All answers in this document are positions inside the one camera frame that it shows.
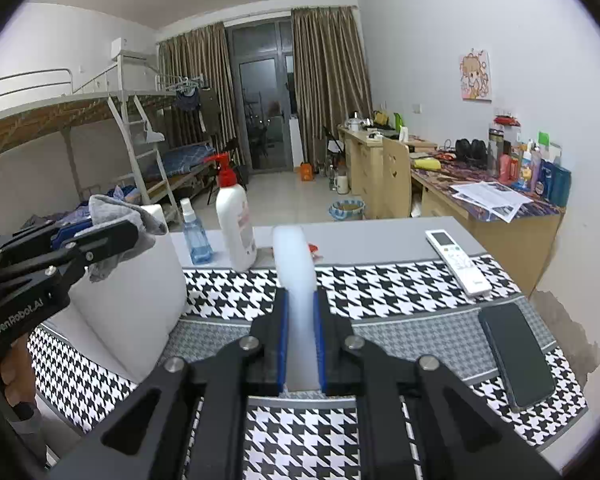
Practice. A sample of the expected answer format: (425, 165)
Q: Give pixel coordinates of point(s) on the hanging dark clothes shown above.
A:
(190, 100)

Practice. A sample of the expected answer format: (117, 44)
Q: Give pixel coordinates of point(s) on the blue checked mattress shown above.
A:
(187, 157)

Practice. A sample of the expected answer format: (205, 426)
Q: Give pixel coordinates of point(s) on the wooden desk with patterned cover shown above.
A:
(505, 245)

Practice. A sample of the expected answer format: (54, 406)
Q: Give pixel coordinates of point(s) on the white air conditioner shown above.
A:
(132, 50)

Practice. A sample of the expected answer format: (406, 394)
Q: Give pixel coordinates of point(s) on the red orange bottle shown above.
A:
(505, 167)

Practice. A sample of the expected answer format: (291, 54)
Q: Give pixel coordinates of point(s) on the cartoon wall poster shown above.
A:
(476, 75)

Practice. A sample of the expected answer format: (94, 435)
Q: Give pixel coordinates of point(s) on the round floor basket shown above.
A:
(347, 210)

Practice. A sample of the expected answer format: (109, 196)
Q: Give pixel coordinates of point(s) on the white translucent plastic piece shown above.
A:
(295, 285)

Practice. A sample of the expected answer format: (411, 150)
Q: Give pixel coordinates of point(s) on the person's left hand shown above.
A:
(17, 375)

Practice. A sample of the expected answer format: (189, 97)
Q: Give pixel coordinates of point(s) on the glass balcony door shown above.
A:
(260, 100)

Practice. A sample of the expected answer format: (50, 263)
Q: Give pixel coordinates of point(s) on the white paper sheets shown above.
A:
(490, 200)

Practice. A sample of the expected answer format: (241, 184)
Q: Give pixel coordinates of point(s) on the black headphones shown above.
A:
(472, 150)

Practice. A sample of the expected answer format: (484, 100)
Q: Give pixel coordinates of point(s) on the light wooden chair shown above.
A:
(397, 175)

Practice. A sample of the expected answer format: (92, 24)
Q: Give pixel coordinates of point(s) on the small red object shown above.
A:
(313, 249)

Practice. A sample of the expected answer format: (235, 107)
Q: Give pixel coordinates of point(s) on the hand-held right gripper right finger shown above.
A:
(320, 340)

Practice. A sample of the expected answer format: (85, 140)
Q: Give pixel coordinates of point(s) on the brown curtain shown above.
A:
(330, 70)
(195, 55)

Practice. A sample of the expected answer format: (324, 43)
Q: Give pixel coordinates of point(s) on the white red-pump lotion bottle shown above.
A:
(235, 220)

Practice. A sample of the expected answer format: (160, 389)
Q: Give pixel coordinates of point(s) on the white bunk ladder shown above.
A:
(140, 155)

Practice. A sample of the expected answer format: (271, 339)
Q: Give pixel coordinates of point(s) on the yellow object on desk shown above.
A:
(426, 164)

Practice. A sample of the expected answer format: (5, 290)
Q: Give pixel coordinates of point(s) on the far metal bunk bed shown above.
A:
(180, 125)

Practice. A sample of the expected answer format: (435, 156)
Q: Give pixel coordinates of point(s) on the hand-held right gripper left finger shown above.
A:
(280, 340)

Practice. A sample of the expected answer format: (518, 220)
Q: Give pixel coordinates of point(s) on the orange floor container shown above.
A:
(306, 172)

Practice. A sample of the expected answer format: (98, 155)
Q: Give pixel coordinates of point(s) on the houndstooth tablecloth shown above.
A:
(380, 285)

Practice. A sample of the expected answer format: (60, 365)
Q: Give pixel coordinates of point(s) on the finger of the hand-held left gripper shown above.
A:
(35, 240)
(105, 240)

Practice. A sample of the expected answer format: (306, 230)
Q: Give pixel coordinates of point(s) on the white kettle pot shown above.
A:
(355, 122)

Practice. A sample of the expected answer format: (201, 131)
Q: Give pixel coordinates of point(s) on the light wooden desk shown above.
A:
(365, 165)

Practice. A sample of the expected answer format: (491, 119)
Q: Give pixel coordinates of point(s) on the green bottle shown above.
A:
(398, 122)

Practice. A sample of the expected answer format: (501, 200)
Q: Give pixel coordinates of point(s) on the blue spray bottle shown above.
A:
(197, 240)

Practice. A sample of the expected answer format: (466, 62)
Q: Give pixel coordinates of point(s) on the white remote control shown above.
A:
(457, 260)

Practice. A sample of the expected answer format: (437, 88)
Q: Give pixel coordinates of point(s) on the white foam box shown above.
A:
(130, 320)

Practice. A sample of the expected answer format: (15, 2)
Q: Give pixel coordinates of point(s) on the white metal bunk bed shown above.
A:
(55, 115)

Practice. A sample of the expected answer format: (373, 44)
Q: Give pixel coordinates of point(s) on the grey cloth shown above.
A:
(115, 210)

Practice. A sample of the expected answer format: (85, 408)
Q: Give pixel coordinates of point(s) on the dark smartphone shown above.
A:
(517, 355)

